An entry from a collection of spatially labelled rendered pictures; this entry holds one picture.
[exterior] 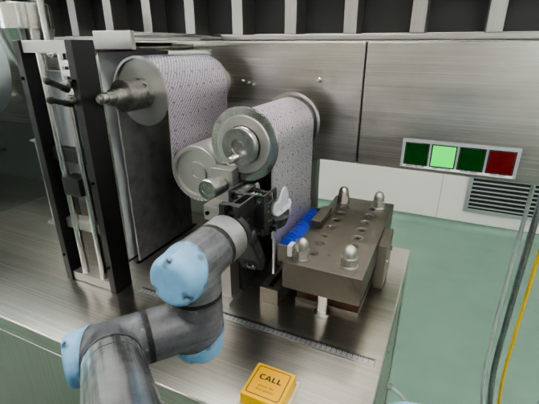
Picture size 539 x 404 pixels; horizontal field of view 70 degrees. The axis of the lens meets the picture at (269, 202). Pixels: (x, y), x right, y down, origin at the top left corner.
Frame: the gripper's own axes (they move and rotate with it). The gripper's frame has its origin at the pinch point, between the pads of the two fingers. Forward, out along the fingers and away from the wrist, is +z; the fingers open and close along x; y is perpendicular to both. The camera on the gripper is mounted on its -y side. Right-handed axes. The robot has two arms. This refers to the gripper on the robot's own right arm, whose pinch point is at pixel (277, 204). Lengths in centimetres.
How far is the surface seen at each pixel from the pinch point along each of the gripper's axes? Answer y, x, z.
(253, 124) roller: 16.9, 3.5, -3.5
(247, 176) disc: 6.1, 5.3, -3.1
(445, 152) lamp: 7.2, -30.3, 29.3
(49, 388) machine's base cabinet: -44, 45, -29
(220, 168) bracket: 8.1, 9.6, -6.0
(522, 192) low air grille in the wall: -74, -91, 261
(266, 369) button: -19.9, -8.5, -23.7
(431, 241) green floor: -112, -34, 227
